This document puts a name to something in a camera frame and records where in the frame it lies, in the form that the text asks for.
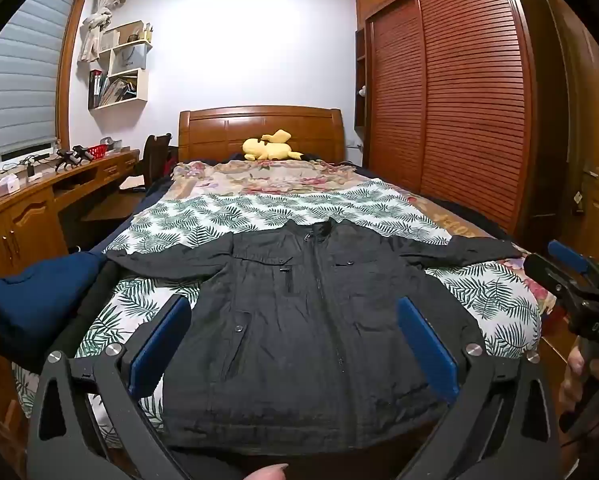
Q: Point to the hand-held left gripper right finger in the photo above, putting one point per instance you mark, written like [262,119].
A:
[429,345]

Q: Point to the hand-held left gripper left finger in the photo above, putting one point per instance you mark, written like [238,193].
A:
[159,345]

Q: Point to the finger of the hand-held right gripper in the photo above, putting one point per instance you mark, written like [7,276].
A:
[569,255]
[544,267]

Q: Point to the black jacket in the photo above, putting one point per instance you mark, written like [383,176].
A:
[304,335]

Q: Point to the navy folded clothes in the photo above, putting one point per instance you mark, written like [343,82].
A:
[39,295]

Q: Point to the person's right hand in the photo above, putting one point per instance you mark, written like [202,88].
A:
[574,380]

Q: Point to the person's left hand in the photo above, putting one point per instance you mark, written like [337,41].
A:
[269,472]

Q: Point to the orange printed blanket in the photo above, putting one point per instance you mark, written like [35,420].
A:
[449,215]

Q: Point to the leaf-print blanket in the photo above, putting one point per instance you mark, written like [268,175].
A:
[259,210]

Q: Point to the wooden desk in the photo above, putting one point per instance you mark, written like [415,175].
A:
[29,220]

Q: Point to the dark wooden chair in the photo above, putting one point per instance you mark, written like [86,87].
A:
[154,160]

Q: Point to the red basket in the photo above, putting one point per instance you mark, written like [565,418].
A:
[97,151]

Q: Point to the wooden slatted wardrobe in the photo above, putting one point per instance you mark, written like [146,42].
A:
[454,85]

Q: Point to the floral quilt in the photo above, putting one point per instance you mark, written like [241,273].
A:
[279,177]

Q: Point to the black clamp tool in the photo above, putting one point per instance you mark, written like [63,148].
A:
[66,159]
[81,152]

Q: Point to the yellow plush toy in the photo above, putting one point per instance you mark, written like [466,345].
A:
[274,149]

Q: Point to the wooden headboard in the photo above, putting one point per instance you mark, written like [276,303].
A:
[259,130]

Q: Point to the row of books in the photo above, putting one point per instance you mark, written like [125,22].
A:
[111,91]

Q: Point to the grey window blind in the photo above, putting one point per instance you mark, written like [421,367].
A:
[19,75]

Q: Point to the white wall shelf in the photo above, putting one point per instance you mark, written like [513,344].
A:
[129,102]

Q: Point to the wooden window frame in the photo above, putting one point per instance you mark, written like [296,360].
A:
[71,60]

